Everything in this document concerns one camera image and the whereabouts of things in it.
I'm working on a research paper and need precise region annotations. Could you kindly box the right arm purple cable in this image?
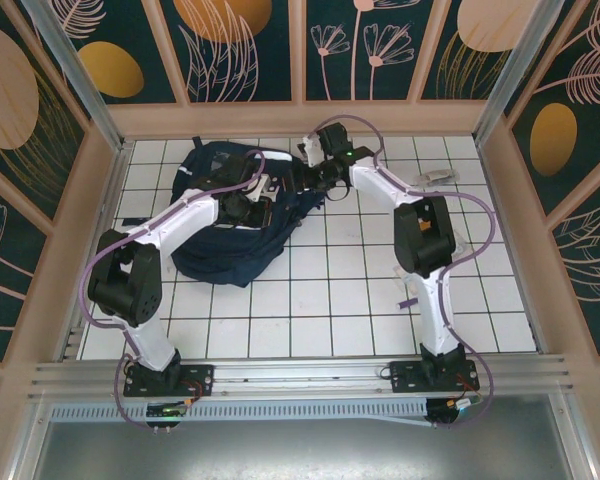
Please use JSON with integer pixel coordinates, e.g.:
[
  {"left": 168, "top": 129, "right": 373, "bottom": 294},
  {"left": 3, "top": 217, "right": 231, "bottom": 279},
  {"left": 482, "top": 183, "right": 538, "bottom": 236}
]
[{"left": 307, "top": 113, "right": 497, "bottom": 430}]

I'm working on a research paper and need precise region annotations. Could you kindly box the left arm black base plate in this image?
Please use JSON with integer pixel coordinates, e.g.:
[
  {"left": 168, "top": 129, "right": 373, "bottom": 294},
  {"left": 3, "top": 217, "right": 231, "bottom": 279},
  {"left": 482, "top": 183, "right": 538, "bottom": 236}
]
[{"left": 123, "top": 363, "right": 216, "bottom": 398}]

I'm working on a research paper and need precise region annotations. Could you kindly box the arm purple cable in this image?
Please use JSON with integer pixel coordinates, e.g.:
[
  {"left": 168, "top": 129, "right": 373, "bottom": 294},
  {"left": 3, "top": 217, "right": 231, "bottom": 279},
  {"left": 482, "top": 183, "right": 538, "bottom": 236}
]
[
  {"left": 78, "top": 148, "right": 267, "bottom": 434},
  {"left": 307, "top": 113, "right": 497, "bottom": 430}
]

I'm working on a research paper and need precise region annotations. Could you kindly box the small clear plastic packet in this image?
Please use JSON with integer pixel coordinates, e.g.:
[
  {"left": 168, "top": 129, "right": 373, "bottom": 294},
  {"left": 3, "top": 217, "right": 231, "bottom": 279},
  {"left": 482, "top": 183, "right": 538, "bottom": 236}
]
[{"left": 412, "top": 168, "right": 462, "bottom": 189}]

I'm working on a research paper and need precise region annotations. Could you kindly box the long aluminium mounting rail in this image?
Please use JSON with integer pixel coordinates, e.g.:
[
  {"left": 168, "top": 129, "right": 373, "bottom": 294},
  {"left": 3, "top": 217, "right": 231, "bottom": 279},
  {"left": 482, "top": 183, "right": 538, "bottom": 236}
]
[{"left": 29, "top": 353, "right": 572, "bottom": 400}]

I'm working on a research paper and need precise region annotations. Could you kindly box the grey slotted cable duct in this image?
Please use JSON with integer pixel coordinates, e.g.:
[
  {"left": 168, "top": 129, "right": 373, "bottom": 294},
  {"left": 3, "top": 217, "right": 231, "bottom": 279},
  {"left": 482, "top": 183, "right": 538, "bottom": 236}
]
[{"left": 49, "top": 397, "right": 434, "bottom": 427}]

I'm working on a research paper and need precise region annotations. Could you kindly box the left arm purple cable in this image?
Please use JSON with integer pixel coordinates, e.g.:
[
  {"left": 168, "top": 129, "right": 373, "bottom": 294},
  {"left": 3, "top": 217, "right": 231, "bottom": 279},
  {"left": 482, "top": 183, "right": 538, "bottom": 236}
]
[{"left": 78, "top": 148, "right": 267, "bottom": 434}]

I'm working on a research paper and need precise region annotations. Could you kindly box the navy blue backpack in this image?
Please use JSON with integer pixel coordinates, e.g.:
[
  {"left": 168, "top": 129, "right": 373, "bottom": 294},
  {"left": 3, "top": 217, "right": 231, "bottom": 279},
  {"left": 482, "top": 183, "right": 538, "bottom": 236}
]
[{"left": 121, "top": 135, "right": 331, "bottom": 289}]

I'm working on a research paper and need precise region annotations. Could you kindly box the grey metal panel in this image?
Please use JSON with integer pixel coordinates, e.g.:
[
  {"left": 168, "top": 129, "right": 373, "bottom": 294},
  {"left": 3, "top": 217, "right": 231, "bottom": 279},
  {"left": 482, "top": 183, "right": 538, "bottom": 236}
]
[{"left": 27, "top": 419, "right": 589, "bottom": 480}]

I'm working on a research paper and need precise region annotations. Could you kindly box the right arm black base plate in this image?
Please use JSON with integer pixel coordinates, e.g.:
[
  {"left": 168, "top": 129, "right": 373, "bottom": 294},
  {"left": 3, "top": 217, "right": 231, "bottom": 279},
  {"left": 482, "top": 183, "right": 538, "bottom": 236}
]
[{"left": 388, "top": 358, "right": 481, "bottom": 394}]

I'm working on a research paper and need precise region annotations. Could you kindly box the aluminium side rail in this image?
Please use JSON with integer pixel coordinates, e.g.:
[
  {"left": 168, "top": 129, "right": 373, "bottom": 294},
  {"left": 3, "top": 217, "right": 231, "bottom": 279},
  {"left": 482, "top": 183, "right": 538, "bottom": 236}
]
[
  {"left": 57, "top": 139, "right": 135, "bottom": 362},
  {"left": 472, "top": 134, "right": 551, "bottom": 354}
]

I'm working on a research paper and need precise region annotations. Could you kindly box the aluminium frame post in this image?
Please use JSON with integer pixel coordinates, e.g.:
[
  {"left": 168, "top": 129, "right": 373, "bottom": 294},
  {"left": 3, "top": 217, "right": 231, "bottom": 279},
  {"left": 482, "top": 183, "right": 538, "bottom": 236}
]
[
  {"left": 472, "top": 0, "right": 565, "bottom": 141},
  {"left": 20, "top": 0, "right": 127, "bottom": 147}
]

